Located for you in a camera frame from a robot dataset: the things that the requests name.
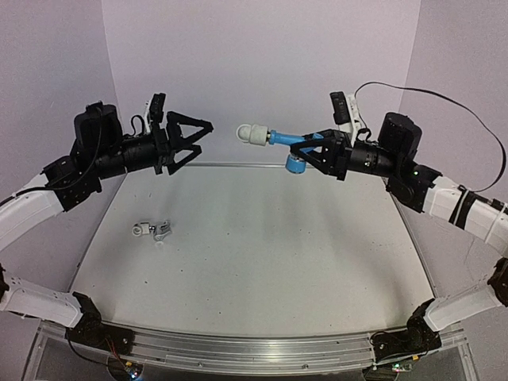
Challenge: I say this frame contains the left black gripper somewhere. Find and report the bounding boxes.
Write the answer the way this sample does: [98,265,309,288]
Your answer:
[88,107,212,180]

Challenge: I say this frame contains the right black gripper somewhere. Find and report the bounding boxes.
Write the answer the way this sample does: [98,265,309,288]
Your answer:
[289,125,402,179]

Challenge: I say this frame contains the blue water faucet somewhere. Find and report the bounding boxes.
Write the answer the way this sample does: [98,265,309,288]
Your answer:
[266,129,325,175]

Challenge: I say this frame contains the small white pipe fitting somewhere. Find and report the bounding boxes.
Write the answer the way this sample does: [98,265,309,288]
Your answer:
[236,124,270,146]

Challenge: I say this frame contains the chrome water faucet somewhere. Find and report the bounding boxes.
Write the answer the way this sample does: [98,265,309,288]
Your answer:
[149,221,172,244]

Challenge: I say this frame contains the white pipe elbow fitting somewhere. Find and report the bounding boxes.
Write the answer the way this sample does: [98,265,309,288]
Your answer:
[132,222,151,237]

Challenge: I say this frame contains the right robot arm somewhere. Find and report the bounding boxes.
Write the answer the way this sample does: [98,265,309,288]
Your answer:
[291,113,507,358]

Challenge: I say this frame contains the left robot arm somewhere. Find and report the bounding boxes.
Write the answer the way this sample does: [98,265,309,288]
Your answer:
[1,94,214,354]

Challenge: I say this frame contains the left circuit board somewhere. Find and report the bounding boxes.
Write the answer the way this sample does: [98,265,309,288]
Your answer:
[107,357,144,381]

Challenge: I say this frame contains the circuit board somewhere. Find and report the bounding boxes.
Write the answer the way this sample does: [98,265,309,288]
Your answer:
[107,357,144,381]
[391,355,421,374]

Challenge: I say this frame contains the right circuit board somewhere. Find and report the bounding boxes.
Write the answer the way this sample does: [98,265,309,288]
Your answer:
[391,355,421,374]

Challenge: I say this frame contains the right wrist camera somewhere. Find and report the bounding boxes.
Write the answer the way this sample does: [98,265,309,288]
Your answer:
[329,91,363,144]

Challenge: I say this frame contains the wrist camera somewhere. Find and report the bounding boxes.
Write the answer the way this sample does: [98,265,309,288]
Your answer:
[329,91,363,144]
[142,93,166,135]

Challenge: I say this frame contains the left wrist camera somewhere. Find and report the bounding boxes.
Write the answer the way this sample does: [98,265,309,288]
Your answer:
[142,93,166,135]

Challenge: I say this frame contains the right camera black cable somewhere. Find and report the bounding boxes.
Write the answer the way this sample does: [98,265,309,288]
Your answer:
[354,81,508,194]

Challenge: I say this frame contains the aluminium front rail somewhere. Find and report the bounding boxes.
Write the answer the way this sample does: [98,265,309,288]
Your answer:
[22,322,476,380]

